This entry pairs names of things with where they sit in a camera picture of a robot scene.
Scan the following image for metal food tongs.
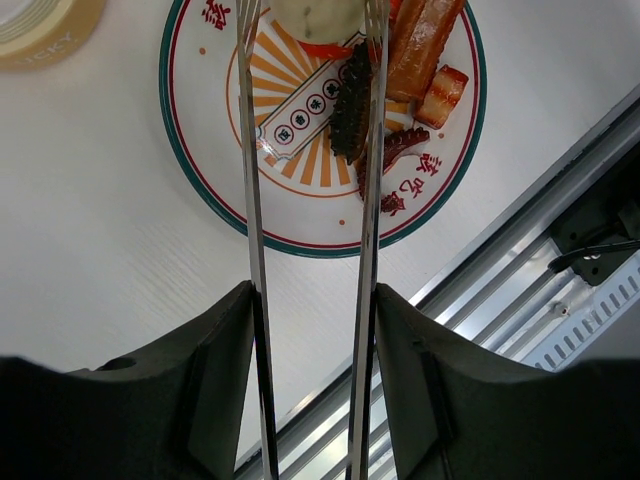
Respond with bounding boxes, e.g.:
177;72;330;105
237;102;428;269
236;1;390;479

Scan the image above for aluminium mounting rail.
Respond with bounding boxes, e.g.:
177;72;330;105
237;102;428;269
234;84;640;480

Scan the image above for white round bun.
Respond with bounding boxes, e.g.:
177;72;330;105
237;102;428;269
269;0;365;45

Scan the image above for brown braised meat strip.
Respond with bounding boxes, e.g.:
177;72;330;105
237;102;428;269
386;0;465;103

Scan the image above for round beige lunch container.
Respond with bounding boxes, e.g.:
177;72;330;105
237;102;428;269
1;0;107;72

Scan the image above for red pepper slice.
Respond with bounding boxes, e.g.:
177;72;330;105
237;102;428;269
299;42;353;60

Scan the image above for dark red octopus tentacle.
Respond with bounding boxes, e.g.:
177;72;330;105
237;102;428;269
355;127;430;199

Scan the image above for patterned round plate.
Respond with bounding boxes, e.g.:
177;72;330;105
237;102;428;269
159;1;487;258

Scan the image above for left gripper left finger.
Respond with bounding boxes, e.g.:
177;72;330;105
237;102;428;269
1;282;253;479

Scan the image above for white slotted cable duct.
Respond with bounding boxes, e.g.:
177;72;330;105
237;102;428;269
520;253;639;371

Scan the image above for braised pork belly cube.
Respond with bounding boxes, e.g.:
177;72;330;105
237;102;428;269
414;64;469;130

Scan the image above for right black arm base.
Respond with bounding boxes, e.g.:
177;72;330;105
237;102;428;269
550;160;639;286

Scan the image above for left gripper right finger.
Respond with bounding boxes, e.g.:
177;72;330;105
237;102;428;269
375;284;639;479

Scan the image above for dark sea cucumber piece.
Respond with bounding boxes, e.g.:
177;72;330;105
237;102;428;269
329;42;373;165

